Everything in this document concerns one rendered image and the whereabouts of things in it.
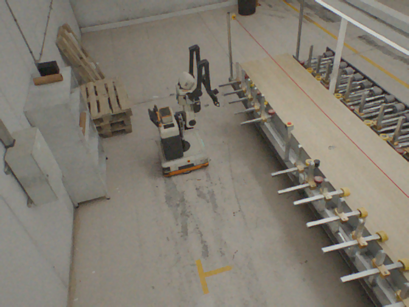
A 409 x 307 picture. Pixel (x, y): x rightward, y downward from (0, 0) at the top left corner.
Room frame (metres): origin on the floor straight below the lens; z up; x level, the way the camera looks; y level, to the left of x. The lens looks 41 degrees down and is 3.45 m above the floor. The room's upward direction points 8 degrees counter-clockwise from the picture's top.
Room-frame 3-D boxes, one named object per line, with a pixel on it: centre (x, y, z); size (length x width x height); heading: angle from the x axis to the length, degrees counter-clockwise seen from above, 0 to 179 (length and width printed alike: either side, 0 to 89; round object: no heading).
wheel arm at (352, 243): (1.57, -1.07, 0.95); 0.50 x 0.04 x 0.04; 99
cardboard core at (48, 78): (3.81, 1.68, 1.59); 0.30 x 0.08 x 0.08; 99
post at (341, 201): (1.87, -1.08, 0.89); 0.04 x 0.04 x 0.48; 9
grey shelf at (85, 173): (3.71, 1.65, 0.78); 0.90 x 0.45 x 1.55; 9
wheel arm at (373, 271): (1.32, -1.11, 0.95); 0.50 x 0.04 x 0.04; 99
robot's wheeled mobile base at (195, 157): (3.88, 0.33, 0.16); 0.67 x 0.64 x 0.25; 99
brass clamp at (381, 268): (1.35, -1.17, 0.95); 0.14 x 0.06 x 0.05; 9
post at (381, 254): (1.37, -1.16, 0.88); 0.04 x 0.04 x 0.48; 9
